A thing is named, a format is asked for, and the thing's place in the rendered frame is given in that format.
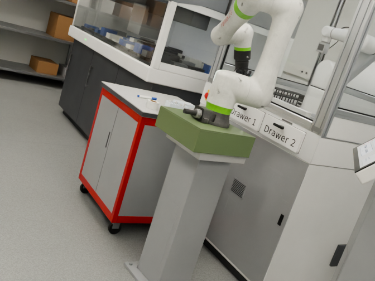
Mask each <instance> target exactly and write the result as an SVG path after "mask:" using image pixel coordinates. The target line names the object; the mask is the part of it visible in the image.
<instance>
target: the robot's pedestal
mask: <svg viewBox="0 0 375 281"><path fill-rule="evenodd" d="M166 137H167V138H168V139H170V140H171V141H173V142H174V143H176V146H175V149H174V153H173V155H172V159H171V162H170V165H169V168H168V172H167V175H166V178H165V181H164V185H163V187H162V191H161V194H160V197H159V200H158V203H157V206H156V210H155V213H154V216H153V219H152V222H151V226H150V229H149V232H148V235H147V238H146V242H145V245H144V247H143V251H142V254H141V257H140V260H139V261H132V262H125V263H124V266H125V267H126V268H127V270H128V271H129V272H130V274H131V275H132V276H133V277H134V279H135V280H136V281H191V277H192V274H193V271H194V268H195V265H196V262H197V260H198V257H199V254H200V251H201V248H202V245H203V242H204V240H205V237H206V234H207V231H208V228H209V225H210V222H211V220H212V217H213V214H214V211H215V208H216V206H217V203H218V200H219V197H220V194H221V191H222V188H223V185H224V183H225V179H226V177H227V174H228V171H229V168H230V165H231V163H241V164H244V163H245V160H246V157H235V156H224V155H218V154H207V153H196V152H192V151H191V150H190V149H188V148H186V147H185V146H184V145H182V144H181V143H179V142H178V141H177V140H175V139H173V137H171V136H169V135H168V134H166Z"/></svg>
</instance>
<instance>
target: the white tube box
mask: <svg viewBox="0 0 375 281"><path fill-rule="evenodd" d="M180 104H181V103H177V104H175V102H174V101H171V102H169V100H166V103H165V106H167V107H172V108H177V109H184V108H185V109H189V107H188V106H183V104H182V106H180Z"/></svg>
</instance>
